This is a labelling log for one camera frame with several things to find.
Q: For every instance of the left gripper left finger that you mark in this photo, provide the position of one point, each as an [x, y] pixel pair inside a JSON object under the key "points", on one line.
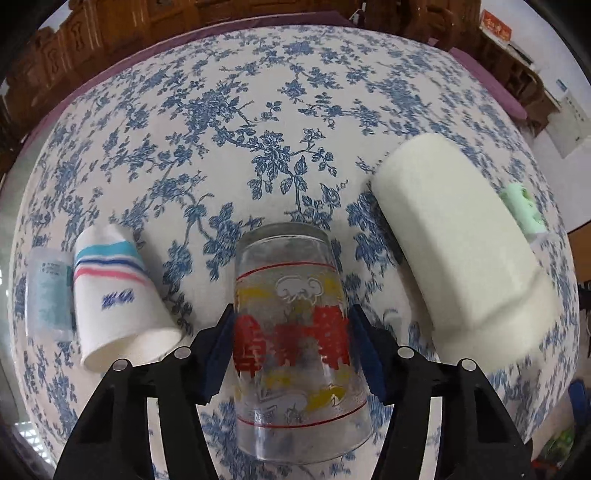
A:
{"points": [[110, 439]]}

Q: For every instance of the red sign card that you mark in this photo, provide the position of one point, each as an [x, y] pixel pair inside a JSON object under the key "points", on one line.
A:
{"points": [[495, 28]]}

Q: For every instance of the white wall panel box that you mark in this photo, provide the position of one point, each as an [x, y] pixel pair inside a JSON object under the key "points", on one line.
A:
{"points": [[569, 126]]}

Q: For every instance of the cream insulated tumbler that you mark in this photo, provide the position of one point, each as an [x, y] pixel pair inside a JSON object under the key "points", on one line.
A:
{"points": [[487, 294]]}

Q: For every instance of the blue floral tablecloth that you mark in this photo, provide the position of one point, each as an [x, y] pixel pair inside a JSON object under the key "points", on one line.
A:
{"points": [[197, 145]]}

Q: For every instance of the carved wooden sofa bench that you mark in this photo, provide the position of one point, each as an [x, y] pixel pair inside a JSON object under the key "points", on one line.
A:
{"points": [[97, 34]]}

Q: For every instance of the green lidded plastic cup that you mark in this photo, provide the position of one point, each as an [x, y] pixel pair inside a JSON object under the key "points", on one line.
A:
{"points": [[521, 204]]}

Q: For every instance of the clear plastic cup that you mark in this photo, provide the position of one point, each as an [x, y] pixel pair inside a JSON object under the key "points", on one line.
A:
{"points": [[49, 309]]}

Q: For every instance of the striped white paper cup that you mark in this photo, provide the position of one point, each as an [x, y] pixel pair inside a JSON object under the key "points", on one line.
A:
{"points": [[118, 310]]}

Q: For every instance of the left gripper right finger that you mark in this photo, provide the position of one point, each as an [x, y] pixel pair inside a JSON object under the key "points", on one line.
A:
{"points": [[479, 440]]}

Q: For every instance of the purple armchair cushion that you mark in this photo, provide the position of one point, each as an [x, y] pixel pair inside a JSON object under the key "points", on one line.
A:
{"points": [[509, 104]]}

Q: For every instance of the printed clear glass cup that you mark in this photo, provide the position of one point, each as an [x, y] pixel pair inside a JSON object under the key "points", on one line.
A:
{"points": [[301, 396]]}

